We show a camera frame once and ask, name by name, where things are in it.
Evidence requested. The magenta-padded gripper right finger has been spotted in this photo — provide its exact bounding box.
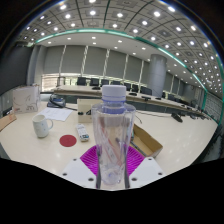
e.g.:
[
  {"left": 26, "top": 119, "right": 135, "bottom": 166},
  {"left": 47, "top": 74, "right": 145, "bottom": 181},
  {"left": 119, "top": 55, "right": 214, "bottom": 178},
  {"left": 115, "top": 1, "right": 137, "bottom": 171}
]
[{"left": 124, "top": 145, "right": 167, "bottom": 190}]

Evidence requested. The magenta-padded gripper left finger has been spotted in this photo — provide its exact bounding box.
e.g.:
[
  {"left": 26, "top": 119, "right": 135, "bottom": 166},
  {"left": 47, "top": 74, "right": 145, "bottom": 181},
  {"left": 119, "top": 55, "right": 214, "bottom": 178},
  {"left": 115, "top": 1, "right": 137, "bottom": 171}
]
[{"left": 61, "top": 145, "right": 100, "bottom": 190}]

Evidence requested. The clear plastic water bottle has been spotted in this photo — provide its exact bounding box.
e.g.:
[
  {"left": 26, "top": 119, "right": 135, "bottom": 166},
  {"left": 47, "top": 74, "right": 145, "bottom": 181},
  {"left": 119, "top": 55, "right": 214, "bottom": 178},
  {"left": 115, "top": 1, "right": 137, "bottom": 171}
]
[{"left": 90, "top": 84, "right": 137, "bottom": 191}]

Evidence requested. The open cardboard box red label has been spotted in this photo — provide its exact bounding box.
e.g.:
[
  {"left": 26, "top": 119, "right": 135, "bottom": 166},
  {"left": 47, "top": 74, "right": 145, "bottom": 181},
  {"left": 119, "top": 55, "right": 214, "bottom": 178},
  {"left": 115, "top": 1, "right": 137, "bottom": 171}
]
[{"left": 129, "top": 123, "right": 164, "bottom": 158}]

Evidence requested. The flat round red coaster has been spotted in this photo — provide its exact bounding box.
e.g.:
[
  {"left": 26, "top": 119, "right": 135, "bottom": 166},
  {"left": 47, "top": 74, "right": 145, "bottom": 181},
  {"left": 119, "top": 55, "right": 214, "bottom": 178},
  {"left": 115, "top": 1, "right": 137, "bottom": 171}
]
[{"left": 59, "top": 134, "right": 78, "bottom": 148}]

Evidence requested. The white remote control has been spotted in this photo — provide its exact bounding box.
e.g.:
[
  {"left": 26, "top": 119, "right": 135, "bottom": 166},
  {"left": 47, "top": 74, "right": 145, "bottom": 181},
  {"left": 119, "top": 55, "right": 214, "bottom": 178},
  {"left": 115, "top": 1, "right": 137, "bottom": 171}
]
[{"left": 75, "top": 123, "right": 90, "bottom": 143}]

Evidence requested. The white paper sheet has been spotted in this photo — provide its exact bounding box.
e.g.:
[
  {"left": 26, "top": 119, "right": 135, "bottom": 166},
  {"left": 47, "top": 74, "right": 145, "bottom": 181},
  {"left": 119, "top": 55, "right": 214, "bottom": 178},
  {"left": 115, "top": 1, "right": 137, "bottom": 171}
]
[{"left": 37, "top": 106, "right": 74, "bottom": 122}]

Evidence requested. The white ceramic mug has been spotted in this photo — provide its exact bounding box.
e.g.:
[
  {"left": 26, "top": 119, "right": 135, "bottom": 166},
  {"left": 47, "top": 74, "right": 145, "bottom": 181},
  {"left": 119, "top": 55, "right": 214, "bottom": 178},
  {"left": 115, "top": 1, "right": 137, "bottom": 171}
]
[{"left": 31, "top": 114, "right": 54, "bottom": 139}]

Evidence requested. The black desktop microphone unit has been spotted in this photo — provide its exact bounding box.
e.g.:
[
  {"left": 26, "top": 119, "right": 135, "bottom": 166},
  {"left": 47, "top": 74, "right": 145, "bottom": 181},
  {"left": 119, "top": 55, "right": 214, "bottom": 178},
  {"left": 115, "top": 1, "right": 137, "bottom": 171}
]
[{"left": 170, "top": 112, "right": 184, "bottom": 123}]

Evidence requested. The long curved conference desk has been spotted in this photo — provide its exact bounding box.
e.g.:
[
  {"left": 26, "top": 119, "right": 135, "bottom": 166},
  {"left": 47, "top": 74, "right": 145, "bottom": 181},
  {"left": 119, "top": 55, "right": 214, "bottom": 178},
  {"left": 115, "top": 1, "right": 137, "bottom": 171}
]
[{"left": 53, "top": 84, "right": 208, "bottom": 118}]

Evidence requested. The row of black office chairs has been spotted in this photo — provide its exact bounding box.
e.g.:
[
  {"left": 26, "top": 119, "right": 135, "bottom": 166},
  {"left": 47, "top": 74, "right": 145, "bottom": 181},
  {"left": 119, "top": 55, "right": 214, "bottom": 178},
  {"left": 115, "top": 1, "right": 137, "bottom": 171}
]
[{"left": 75, "top": 76, "right": 153, "bottom": 96}]

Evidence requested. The white printed carton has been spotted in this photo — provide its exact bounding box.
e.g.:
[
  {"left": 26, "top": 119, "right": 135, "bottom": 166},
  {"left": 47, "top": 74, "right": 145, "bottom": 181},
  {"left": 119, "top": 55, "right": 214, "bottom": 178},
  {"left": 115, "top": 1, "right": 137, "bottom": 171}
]
[{"left": 12, "top": 84, "right": 42, "bottom": 114}]

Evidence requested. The brown paper envelope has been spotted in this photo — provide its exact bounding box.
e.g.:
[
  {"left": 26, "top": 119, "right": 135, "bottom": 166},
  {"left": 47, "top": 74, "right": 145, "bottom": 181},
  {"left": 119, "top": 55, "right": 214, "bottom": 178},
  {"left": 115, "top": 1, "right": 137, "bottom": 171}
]
[{"left": 0, "top": 113, "right": 18, "bottom": 132}]

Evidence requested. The group of ceiling lights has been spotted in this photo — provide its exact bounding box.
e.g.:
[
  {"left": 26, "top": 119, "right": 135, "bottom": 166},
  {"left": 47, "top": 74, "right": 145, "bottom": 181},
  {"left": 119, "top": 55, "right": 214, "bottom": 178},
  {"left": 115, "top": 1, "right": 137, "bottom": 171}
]
[{"left": 19, "top": 0, "right": 224, "bottom": 88}]

